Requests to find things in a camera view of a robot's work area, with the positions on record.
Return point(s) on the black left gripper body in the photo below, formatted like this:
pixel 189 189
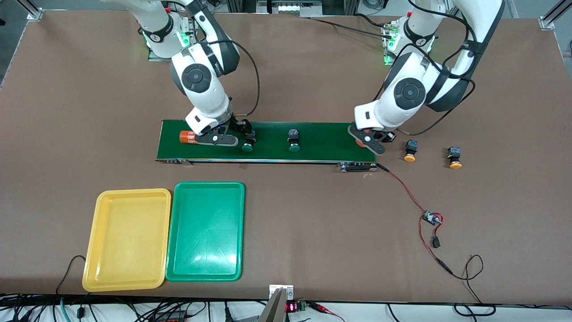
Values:
pixel 387 134

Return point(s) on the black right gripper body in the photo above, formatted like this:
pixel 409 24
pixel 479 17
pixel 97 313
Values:
pixel 239 125

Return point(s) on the green mushroom push button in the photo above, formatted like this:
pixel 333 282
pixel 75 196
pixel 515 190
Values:
pixel 293 134
pixel 247 147

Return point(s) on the yellow mushroom push button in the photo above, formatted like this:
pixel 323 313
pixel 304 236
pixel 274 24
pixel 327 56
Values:
pixel 455 153
pixel 411 145

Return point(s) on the orange 4680 battery cylinder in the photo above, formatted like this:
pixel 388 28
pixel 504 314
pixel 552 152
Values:
pixel 187 136
pixel 359 142

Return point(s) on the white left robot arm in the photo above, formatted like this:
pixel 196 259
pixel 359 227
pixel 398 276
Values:
pixel 409 94

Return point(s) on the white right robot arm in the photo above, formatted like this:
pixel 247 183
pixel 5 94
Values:
pixel 196 78

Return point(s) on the green conveyor belt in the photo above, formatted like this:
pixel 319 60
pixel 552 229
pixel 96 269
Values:
pixel 321 143

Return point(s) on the small black controller board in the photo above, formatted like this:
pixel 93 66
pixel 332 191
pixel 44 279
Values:
pixel 431 218

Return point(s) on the green plastic tray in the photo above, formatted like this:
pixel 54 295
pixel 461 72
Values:
pixel 205 232

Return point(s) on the silver equipment box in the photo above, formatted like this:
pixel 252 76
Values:
pixel 288 6

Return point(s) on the yellow plastic tray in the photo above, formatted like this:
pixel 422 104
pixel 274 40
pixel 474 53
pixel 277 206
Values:
pixel 127 241

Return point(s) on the red LED display module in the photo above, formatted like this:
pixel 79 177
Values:
pixel 291 307

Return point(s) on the grey metal beam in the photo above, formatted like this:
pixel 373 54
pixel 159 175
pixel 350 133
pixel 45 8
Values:
pixel 272 311

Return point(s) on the red clip lead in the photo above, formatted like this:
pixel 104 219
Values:
pixel 322 307

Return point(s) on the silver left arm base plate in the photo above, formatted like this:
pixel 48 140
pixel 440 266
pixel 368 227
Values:
pixel 402 63

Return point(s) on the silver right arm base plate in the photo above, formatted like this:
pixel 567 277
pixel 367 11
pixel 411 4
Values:
pixel 156 57

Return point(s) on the black inline switch red lead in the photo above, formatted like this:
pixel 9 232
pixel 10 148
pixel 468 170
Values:
pixel 436 243

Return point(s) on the silver mount bracket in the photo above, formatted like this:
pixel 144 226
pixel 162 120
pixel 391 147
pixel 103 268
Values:
pixel 288 290

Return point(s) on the aluminium frame profile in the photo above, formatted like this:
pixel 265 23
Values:
pixel 547 22
pixel 35 14

